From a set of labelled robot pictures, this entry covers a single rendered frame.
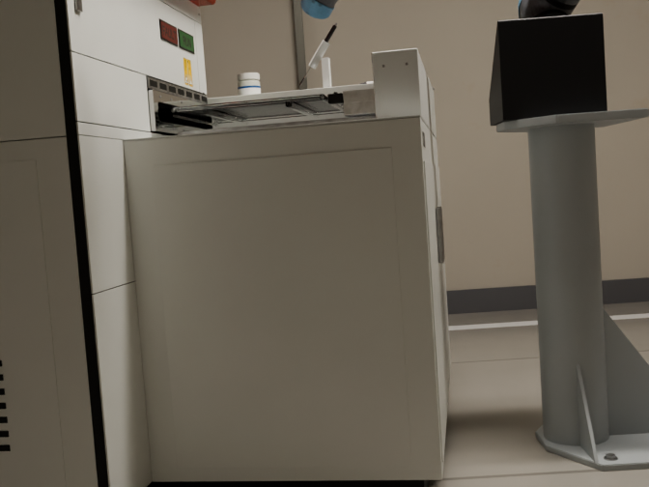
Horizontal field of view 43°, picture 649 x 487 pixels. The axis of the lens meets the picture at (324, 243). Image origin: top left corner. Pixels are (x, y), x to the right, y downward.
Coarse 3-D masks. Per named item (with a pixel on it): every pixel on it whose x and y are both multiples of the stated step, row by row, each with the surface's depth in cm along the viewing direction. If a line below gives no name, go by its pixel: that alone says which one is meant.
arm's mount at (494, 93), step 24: (504, 24) 194; (528, 24) 194; (552, 24) 194; (576, 24) 194; (600, 24) 193; (504, 48) 194; (528, 48) 194; (552, 48) 194; (576, 48) 194; (600, 48) 194; (504, 72) 195; (528, 72) 195; (552, 72) 195; (576, 72) 194; (600, 72) 194; (504, 96) 195; (528, 96) 195; (552, 96) 195; (576, 96) 195; (600, 96) 195; (504, 120) 196
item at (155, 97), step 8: (152, 96) 188; (160, 96) 192; (168, 96) 198; (176, 96) 203; (152, 104) 188; (168, 104) 199; (176, 104) 202; (184, 104) 209; (192, 104) 215; (200, 104) 221; (152, 112) 188; (152, 120) 188; (208, 120) 231; (152, 128) 188; (160, 128) 191; (168, 128) 196; (176, 128) 202; (184, 128) 208; (192, 128) 214; (208, 128) 231
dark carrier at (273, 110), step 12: (228, 108) 196; (240, 108) 198; (252, 108) 199; (264, 108) 201; (276, 108) 204; (288, 108) 206; (312, 108) 210; (324, 108) 212; (336, 108) 214; (216, 120) 223
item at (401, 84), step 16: (416, 48) 167; (384, 64) 168; (400, 64) 167; (416, 64) 167; (384, 80) 168; (400, 80) 168; (416, 80) 167; (384, 96) 168; (400, 96) 168; (416, 96) 167; (384, 112) 169; (400, 112) 168; (416, 112) 168
